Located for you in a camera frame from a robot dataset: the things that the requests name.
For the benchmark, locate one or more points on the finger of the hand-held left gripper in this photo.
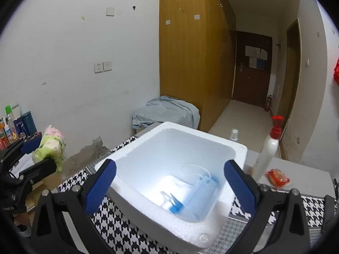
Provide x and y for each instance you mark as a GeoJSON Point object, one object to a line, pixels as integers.
{"type": "Point", "coordinates": [39, 169]}
{"type": "Point", "coordinates": [30, 146]}

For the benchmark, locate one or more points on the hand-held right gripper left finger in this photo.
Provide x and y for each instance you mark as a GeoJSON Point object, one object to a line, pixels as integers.
{"type": "Point", "coordinates": [102, 185]}

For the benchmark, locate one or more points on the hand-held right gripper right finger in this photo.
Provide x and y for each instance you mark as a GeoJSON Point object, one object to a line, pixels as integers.
{"type": "Point", "coordinates": [239, 185]}

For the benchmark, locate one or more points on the blue plastic item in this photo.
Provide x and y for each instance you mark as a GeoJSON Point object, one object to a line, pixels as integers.
{"type": "Point", "coordinates": [197, 195]}

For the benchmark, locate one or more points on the white paper towel roll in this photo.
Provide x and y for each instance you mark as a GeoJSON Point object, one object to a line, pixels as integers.
{"type": "Point", "coordinates": [159, 143]}

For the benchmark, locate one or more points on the blue carton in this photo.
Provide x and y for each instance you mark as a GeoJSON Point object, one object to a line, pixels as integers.
{"type": "Point", "coordinates": [19, 127]}

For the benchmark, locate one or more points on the dark teal canister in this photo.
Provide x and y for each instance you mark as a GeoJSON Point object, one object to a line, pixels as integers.
{"type": "Point", "coordinates": [28, 123]}

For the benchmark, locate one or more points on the floral tissue pack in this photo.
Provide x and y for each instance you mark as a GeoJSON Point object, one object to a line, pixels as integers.
{"type": "Point", "coordinates": [53, 140]}

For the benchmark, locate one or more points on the orange red bottle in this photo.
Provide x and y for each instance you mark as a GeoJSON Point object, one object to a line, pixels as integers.
{"type": "Point", "coordinates": [4, 136]}

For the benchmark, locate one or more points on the green capped white bottle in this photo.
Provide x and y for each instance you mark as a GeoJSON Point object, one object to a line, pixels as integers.
{"type": "Point", "coordinates": [10, 115]}

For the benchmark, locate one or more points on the red snack packet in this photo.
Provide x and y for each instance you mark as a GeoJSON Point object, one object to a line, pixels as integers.
{"type": "Point", "coordinates": [278, 178]}

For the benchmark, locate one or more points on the white lotion bottle red pump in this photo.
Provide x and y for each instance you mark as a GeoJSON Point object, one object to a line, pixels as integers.
{"type": "Point", "coordinates": [267, 153]}

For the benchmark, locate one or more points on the blue spray bottle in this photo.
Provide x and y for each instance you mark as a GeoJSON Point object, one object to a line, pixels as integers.
{"type": "Point", "coordinates": [234, 135]}

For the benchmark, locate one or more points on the black white houndstooth mat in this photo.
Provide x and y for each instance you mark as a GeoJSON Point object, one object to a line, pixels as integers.
{"type": "Point", "coordinates": [119, 232]}

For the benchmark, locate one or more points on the red fire extinguisher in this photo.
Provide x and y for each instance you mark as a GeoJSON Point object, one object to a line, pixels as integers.
{"type": "Point", "coordinates": [268, 103]}

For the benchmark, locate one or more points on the blue grey cloth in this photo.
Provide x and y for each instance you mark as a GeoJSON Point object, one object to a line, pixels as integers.
{"type": "Point", "coordinates": [164, 111]}

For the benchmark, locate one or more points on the dark brown door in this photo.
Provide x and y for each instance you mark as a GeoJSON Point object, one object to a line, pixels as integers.
{"type": "Point", "coordinates": [249, 84]}

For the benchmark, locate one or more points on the brown side door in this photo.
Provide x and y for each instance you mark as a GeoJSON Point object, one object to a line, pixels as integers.
{"type": "Point", "coordinates": [291, 84]}

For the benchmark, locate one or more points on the white paper notice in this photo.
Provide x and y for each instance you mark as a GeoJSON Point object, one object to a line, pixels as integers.
{"type": "Point", "coordinates": [253, 63]}
{"type": "Point", "coordinates": [250, 51]}
{"type": "Point", "coordinates": [263, 53]}

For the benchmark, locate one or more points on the blue paper notice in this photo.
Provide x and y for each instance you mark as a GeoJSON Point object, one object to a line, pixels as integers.
{"type": "Point", "coordinates": [261, 64]}

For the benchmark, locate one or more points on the wooden wardrobe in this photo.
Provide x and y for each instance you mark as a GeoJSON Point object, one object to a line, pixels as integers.
{"type": "Point", "coordinates": [185, 58]}

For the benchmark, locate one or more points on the red hanging decoration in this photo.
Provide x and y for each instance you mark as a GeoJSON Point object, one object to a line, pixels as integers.
{"type": "Point", "coordinates": [336, 71]}

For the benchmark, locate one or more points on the white wall socket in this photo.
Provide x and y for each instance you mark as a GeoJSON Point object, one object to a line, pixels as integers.
{"type": "Point", "coordinates": [98, 67]}

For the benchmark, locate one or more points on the white light switch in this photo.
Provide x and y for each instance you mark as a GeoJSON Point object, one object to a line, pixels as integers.
{"type": "Point", "coordinates": [110, 11]}
{"type": "Point", "coordinates": [107, 66]}

